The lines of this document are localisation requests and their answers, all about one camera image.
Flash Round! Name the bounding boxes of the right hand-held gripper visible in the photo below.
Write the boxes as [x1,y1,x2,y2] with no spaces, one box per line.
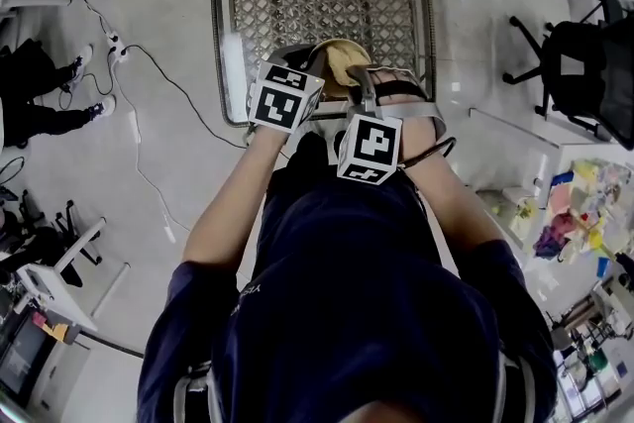
[336,64,448,187]

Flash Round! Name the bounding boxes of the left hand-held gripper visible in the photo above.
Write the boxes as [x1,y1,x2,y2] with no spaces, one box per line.
[246,45,329,136]

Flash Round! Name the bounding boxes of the yellow sponge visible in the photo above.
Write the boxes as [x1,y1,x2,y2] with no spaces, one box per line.
[323,45,371,88]

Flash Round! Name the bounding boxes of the beige bowl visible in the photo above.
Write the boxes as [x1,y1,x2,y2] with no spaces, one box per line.
[310,38,373,101]

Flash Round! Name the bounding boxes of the person's left forearm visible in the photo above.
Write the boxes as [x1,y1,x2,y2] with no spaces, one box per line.
[180,125,292,271]

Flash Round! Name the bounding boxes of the person's right forearm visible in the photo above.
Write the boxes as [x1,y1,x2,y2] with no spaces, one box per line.
[397,116,507,274]

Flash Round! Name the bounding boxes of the person's black trousers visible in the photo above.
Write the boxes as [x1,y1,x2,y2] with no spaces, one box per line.
[266,129,348,194]

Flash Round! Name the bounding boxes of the white side table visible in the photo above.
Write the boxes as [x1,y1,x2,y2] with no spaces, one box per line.
[468,106,634,254]

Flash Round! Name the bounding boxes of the white power strip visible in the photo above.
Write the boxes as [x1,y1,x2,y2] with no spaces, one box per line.
[106,30,131,64]

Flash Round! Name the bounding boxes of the black office chair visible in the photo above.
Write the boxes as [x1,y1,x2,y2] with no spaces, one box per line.
[501,0,634,144]

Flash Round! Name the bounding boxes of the person's navy shirt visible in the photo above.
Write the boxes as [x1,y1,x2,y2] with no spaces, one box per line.
[136,177,559,423]

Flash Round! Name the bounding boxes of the pile of colourful items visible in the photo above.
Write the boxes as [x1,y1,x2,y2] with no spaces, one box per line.
[532,157,634,266]

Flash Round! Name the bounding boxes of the black chair base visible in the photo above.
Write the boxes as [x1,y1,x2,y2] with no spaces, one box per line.
[19,187,105,286]

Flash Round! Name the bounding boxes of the white desk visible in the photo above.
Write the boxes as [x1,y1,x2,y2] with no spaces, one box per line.
[14,215,131,333]

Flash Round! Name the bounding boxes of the cluttered equipment bench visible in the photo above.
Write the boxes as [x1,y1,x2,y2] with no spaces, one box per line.
[544,281,634,423]

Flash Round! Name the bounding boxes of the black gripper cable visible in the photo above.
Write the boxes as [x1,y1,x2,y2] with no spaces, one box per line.
[399,135,458,170]

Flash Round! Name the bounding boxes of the black floor cable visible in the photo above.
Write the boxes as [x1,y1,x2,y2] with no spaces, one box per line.
[121,44,249,150]

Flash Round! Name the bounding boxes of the white floor cable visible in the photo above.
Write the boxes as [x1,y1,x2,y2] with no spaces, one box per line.
[111,58,192,234]

